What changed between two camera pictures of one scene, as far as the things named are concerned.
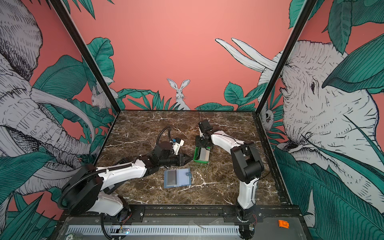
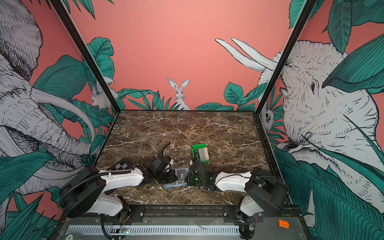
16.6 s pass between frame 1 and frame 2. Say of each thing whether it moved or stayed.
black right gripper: moved
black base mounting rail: stayed
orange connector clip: stayed
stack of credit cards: stayed
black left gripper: moved
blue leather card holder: stayed
